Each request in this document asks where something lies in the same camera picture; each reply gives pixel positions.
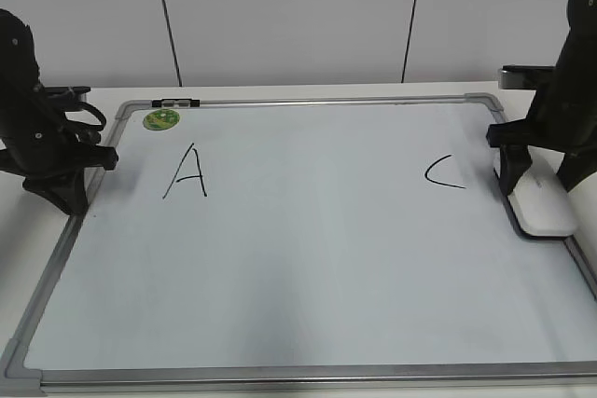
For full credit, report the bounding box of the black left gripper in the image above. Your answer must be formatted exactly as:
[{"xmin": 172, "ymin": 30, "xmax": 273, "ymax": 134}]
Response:
[{"xmin": 1, "ymin": 85, "xmax": 118, "ymax": 215}]

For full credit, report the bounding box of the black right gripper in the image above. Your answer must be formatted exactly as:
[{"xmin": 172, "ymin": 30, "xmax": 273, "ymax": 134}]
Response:
[{"xmin": 486, "ymin": 62, "xmax": 597, "ymax": 196}]

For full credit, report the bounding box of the white rectangular board eraser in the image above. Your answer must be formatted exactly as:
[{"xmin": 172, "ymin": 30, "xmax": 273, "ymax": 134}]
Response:
[{"xmin": 493, "ymin": 155, "xmax": 576, "ymax": 241}]

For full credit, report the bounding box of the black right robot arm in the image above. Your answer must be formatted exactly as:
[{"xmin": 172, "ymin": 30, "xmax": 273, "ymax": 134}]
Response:
[{"xmin": 486, "ymin": 0, "xmax": 596, "ymax": 196}]

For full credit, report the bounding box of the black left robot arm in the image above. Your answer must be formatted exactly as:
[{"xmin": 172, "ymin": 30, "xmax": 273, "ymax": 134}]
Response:
[{"xmin": 1, "ymin": 9, "xmax": 118, "ymax": 215}]

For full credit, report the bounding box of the round green magnet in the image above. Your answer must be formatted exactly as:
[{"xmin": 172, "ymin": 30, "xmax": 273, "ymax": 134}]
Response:
[{"xmin": 143, "ymin": 109, "xmax": 180, "ymax": 131}]

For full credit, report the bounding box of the black and silver hanging clip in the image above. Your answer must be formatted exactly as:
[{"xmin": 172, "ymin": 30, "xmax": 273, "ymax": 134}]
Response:
[{"xmin": 151, "ymin": 98, "xmax": 201, "ymax": 108}]

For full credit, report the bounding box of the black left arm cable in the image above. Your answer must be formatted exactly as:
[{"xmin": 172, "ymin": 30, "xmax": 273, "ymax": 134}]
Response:
[{"xmin": 55, "ymin": 102, "xmax": 108, "ymax": 145}]

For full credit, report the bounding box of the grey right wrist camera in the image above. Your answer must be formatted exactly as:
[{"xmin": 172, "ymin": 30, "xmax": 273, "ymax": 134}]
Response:
[{"xmin": 498, "ymin": 64, "xmax": 554, "ymax": 90}]

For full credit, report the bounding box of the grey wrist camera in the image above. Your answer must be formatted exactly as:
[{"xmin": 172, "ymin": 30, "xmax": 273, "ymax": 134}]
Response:
[
  {"xmin": 498, "ymin": 64, "xmax": 554, "ymax": 90},
  {"xmin": 44, "ymin": 86, "xmax": 91, "ymax": 103}
]

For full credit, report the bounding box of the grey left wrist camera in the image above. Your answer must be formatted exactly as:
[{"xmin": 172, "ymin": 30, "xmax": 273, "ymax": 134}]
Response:
[{"xmin": 44, "ymin": 86, "xmax": 91, "ymax": 103}]

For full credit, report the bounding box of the white whiteboard with grey frame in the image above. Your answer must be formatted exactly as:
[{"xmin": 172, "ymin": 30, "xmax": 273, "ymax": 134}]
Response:
[{"xmin": 1, "ymin": 93, "xmax": 596, "ymax": 396}]

